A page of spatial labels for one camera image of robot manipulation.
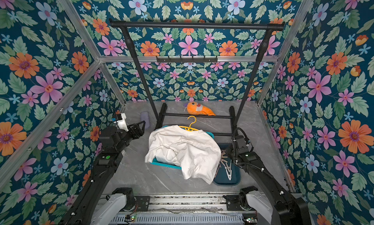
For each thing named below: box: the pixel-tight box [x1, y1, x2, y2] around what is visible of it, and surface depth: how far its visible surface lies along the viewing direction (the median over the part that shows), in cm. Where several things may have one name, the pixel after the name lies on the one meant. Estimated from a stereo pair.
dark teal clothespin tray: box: [213, 142, 242, 187], surface depth 82 cm
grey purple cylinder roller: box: [140, 111, 150, 130], surface depth 110 cm
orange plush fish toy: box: [184, 101, 217, 116], surface depth 109 cm
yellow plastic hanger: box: [179, 115, 199, 132], surface depth 90 cm
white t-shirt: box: [144, 124, 222, 185], surface depth 82 cm
